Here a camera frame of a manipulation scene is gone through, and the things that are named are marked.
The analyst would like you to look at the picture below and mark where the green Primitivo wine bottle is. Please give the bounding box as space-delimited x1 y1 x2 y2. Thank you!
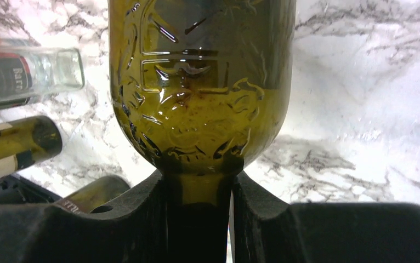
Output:
54 175 130 214

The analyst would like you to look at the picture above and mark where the green bottle white label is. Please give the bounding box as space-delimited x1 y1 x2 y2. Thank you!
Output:
0 116 63 178

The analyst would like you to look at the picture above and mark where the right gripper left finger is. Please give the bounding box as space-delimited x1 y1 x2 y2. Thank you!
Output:
0 171 166 262

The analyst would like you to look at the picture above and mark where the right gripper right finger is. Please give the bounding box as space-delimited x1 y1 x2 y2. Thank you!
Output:
231 173 420 262

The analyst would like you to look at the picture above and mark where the dark green embossed wine bottle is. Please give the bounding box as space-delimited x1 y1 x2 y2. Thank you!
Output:
108 0 296 262

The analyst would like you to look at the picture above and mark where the clear bottle dark label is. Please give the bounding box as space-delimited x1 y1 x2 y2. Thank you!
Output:
0 47 85 110

